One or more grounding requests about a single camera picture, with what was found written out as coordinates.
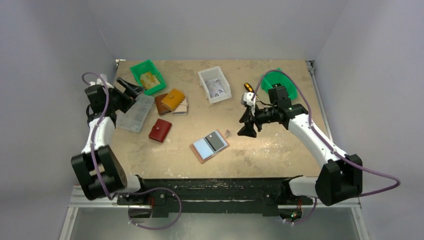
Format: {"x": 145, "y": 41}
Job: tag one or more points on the pink card holder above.
{"x": 198, "y": 155}

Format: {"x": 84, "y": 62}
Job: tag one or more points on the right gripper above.
{"x": 251, "y": 119}

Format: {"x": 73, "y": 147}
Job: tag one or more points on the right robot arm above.
{"x": 340, "y": 177}

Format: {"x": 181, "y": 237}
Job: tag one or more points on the red card holder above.
{"x": 160, "y": 130}

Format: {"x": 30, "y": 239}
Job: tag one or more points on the beige card holder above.
{"x": 182, "y": 109}

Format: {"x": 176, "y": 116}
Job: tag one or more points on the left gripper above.
{"x": 129, "y": 101}

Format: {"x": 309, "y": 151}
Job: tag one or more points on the aluminium frame rail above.
{"x": 79, "y": 200}

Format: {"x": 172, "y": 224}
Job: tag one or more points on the cards in green bin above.
{"x": 152, "y": 86}

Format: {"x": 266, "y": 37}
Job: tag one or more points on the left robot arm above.
{"x": 97, "y": 169}

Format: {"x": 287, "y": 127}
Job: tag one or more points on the white bin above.
{"x": 212, "y": 73}

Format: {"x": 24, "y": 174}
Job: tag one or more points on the cards in white bin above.
{"x": 215, "y": 88}

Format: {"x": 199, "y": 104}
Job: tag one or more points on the right green bin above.
{"x": 275, "y": 79}

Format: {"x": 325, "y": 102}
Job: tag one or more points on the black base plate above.
{"x": 268, "y": 196}

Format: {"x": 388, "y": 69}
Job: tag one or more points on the brown card holder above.
{"x": 161, "y": 109}

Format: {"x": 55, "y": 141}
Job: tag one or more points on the yellow black screwdriver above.
{"x": 248, "y": 87}

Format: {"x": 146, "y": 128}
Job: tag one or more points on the left green bin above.
{"x": 146, "y": 66}

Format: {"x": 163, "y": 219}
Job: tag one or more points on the blue card sleeves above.
{"x": 207, "y": 145}

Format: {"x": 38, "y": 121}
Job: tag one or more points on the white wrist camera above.
{"x": 102, "y": 80}
{"x": 248, "y": 99}

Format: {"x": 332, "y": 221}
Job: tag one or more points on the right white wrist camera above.
{"x": 248, "y": 99}

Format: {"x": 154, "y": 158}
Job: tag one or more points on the green bin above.
{"x": 146, "y": 66}
{"x": 275, "y": 79}

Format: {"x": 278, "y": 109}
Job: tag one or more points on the black credit card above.
{"x": 214, "y": 139}

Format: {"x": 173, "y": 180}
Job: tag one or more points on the yellow card holder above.
{"x": 173, "y": 99}

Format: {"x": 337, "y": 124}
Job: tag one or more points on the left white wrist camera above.
{"x": 102, "y": 80}

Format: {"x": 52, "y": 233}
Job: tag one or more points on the clear compartment organizer box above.
{"x": 134, "y": 118}

